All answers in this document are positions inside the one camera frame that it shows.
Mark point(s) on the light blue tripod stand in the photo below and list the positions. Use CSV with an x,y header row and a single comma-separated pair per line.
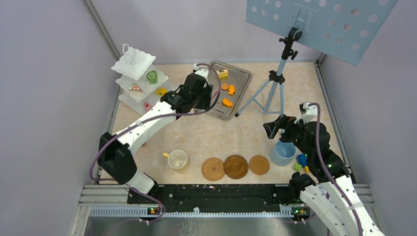
x,y
276,77

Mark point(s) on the orange fish pastry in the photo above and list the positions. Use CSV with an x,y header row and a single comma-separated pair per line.
x,y
231,90
227,103

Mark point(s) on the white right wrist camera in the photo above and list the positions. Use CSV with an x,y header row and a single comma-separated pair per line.
x,y
308,111

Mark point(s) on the white three-tier dessert stand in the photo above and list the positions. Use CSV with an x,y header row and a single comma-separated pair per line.
x,y
133,66

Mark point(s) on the pink cat-paw tongs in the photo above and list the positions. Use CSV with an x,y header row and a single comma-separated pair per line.
x,y
215,95

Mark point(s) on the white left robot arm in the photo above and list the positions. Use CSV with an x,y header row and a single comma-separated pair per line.
x,y
116,152

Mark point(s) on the dark wooden round coaster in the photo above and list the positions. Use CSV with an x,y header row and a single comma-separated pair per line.
x,y
236,166

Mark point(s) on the pink cake slice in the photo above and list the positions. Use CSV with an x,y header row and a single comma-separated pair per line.
x,y
147,106

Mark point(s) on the light blue perforated board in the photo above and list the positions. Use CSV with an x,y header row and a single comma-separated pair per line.
x,y
342,29

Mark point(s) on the yellow cake wedge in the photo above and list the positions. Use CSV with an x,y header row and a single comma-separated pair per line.
x,y
161,91

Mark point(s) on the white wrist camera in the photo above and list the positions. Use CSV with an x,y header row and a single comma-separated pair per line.
x,y
308,111
201,71

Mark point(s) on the green swirl roll cake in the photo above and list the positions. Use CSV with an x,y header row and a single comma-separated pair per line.
x,y
152,77

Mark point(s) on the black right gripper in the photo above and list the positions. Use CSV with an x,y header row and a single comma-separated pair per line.
x,y
282,121

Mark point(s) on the white strawberry cake slice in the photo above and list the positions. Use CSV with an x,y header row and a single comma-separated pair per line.
x,y
135,90

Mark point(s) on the round brown cookie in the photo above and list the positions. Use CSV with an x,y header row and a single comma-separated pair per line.
x,y
224,86

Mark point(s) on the yellow square cake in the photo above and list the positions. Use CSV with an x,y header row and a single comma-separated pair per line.
x,y
223,73

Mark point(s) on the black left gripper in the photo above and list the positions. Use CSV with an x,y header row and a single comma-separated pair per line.
x,y
205,104

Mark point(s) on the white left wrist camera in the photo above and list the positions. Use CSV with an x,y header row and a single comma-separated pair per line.
x,y
201,71

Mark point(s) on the woven rattan coaster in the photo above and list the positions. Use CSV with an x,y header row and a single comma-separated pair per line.
x,y
213,169

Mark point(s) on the orange fish pastry lower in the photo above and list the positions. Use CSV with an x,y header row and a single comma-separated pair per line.
x,y
227,103

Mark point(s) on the light blue mug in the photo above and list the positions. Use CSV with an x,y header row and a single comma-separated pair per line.
x,y
281,154

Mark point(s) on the green toy cube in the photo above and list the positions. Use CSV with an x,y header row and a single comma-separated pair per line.
x,y
297,167

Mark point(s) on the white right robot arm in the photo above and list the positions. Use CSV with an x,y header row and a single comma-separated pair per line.
x,y
333,199

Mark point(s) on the yellow transparent cup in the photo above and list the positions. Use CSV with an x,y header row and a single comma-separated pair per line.
x,y
177,160

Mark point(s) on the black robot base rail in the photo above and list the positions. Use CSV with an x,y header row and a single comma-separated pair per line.
x,y
219,198

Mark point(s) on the metal serving tray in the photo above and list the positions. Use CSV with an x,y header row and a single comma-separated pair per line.
x,y
238,77

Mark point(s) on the orange fish pastry upper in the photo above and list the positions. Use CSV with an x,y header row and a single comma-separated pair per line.
x,y
231,90

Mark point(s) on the light wooden round coaster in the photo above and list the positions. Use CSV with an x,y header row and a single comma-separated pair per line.
x,y
259,165

